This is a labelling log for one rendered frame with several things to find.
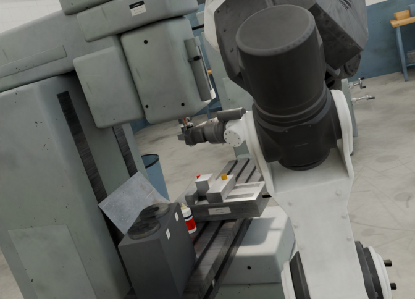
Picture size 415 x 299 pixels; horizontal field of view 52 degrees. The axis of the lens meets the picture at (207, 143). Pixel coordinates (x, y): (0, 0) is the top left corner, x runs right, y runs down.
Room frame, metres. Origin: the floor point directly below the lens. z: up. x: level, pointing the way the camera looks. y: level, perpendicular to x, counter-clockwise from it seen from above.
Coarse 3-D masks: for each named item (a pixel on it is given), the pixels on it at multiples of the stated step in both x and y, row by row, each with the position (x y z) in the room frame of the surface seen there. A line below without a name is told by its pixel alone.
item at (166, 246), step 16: (160, 208) 1.15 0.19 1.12; (176, 208) 1.16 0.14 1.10; (144, 224) 1.08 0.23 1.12; (160, 224) 1.06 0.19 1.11; (176, 224) 1.12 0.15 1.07; (128, 240) 1.03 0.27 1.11; (144, 240) 1.00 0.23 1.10; (160, 240) 0.99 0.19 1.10; (176, 240) 1.08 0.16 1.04; (128, 256) 1.01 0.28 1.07; (144, 256) 1.00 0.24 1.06; (160, 256) 0.99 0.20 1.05; (176, 256) 1.05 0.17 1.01; (192, 256) 1.16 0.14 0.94; (128, 272) 1.01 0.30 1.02; (144, 272) 1.00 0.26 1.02; (160, 272) 0.99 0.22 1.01; (176, 272) 1.01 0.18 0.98; (144, 288) 1.01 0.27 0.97; (160, 288) 1.00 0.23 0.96; (176, 288) 0.99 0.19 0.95
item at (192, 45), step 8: (192, 40) 1.40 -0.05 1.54; (192, 48) 1.40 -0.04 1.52; (200, 48) 1.43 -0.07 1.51; (192, 56) 1.41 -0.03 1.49; (192, 64) 1.41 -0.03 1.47; (200, 64) 1.40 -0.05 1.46; (200, 72) 1.40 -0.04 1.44; (200, 80) 1.41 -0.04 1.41; (208, 80) 1.41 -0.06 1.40; (200, 88) 1.41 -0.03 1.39; (208, 88) 1.40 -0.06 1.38; (208, 96) 1.40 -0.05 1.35
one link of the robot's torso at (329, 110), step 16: (256, 112) 0.69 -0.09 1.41; (320, 112) 0.64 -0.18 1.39; (336, 112) 0.66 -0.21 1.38; (256, 128) 0.68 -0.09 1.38; (272, 128) 0.65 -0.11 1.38; (288, 128) 0.64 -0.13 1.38; (304, 128) 0.64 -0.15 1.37; (320, 128) 0.64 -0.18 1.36; (336, 128) 0.66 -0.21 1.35; (272, 144) 0.67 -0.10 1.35; (288, 144) 0.66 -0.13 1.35; (304, 144) 0.66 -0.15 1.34; (320, 144) 0.66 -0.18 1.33; (336, 144) 0.67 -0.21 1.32; (272, 160) 0.69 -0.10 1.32; (288, 160) 0.68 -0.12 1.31; (304, 160) 0.68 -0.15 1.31
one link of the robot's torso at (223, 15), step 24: (216, 0) 0.94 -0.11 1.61; (240, 0) 0.89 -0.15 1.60; (264, 0) 0.83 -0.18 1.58; (288, 0) 0.79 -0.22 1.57; (312, 0) 0.75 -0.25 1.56; (336, 0) 0.81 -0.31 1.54; (360, 0) 0.90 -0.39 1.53; (216, 24) 0.92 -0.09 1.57; (240, 24) 0.85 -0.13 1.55; (336, 24) 0.77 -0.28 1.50; (360, 24) 0.84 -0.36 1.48; (216, 48) 0.96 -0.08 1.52; (336, 48) 0.80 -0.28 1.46; (360, 48) 0.80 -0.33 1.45; (240, 72) 0.82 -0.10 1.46; (336, 72) 0.82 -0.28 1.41
